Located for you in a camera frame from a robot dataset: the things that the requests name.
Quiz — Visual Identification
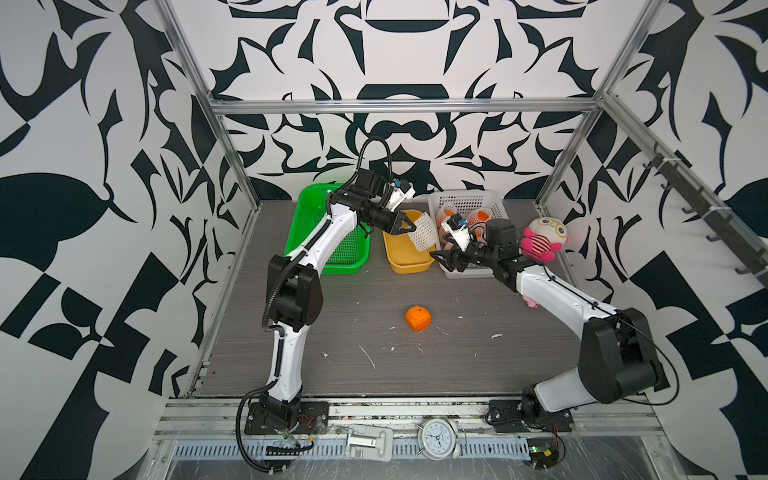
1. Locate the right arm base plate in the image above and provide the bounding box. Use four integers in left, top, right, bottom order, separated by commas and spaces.
484, 397, 573, 433

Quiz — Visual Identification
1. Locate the small green circuit board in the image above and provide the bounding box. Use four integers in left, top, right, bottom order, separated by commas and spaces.
525, 436, 563, 471

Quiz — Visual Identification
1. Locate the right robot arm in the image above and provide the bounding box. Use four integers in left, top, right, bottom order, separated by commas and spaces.
432, 215, 666, 424

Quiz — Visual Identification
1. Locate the white perforated plastic basket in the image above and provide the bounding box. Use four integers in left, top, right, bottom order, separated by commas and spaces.
427, 189, 525, 281

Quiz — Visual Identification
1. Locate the small pink plush toy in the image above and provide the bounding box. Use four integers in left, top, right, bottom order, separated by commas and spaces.
522, 296, 539, 308

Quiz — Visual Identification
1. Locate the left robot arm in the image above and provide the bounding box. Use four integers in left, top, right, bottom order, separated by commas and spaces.
258, 169, 415, 428

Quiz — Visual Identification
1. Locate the netted orange back right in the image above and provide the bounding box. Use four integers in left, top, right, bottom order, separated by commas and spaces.
467, 208, 493, 231

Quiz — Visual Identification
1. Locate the left black corrugated cable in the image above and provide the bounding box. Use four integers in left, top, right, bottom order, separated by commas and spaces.
235, 136, 395, 475

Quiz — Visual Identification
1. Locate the orange toy fruit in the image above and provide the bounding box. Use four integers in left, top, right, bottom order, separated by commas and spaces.
404, 305, 432, 332

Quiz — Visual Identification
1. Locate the yellow plastic tray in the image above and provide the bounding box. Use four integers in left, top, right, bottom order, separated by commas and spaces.
383, 233, 439, 274

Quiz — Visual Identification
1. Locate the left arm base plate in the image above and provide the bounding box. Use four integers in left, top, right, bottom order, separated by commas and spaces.
244, 399, 330, 435

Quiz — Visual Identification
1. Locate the green plastic basket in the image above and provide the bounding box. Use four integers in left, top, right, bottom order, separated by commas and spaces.
284, 184, 370, 275

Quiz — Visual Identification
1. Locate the black hook rail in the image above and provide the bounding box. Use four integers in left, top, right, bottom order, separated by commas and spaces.
644, 141, 767, 289

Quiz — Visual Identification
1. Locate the white analog clock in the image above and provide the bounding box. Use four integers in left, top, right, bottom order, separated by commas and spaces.
417, 418, 459, 461

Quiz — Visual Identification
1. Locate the pink white plush toy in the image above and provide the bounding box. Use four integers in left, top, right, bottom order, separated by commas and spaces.
519, 217, 569, 263

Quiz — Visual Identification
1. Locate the white foam net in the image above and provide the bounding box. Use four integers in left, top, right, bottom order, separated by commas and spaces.
406, 210, 439, 252

